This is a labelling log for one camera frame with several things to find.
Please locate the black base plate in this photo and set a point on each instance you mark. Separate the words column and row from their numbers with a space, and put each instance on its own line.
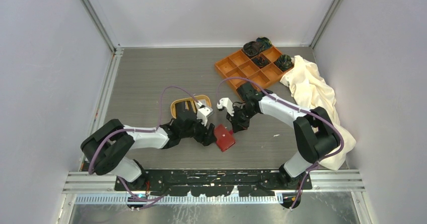
column 213, row 183

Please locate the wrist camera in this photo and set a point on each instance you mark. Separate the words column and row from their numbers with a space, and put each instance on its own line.
column 203, row 112
column 226, row 104

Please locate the orange compartment tray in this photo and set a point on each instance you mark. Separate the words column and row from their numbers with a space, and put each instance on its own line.
column 238, row 64

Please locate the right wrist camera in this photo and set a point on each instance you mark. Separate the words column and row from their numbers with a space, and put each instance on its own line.
column 226, row 104

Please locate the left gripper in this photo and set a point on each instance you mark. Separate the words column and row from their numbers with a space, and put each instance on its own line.
column 207, row 135

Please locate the black card in tray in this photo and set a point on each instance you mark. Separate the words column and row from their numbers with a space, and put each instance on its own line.
column 183, row 106

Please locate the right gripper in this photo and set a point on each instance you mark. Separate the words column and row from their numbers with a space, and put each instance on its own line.
column 237, row 125

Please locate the cream cloth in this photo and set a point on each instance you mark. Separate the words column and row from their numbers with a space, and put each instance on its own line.
column 310, row 90

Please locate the dark camouflage rolled sock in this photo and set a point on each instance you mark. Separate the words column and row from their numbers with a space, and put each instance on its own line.
column 284, row 62

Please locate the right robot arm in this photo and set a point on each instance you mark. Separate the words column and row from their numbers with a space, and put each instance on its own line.
column 316, row 137

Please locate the red card holder wallet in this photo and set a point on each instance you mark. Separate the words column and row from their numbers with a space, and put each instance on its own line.
column 224, row 138

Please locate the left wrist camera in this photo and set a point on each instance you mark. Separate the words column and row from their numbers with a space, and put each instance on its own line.
column 203, row 112

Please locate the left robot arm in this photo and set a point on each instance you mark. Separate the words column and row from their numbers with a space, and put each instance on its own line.
column 107, row 147

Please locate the oval wooden card tray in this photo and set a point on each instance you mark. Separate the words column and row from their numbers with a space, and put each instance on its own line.
column 203, row 98

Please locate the dark green rolled sock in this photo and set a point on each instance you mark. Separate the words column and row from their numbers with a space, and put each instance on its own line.
column 264, row 43

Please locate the dark rolled sock in tray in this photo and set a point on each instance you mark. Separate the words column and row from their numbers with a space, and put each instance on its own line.
column 260, row 61

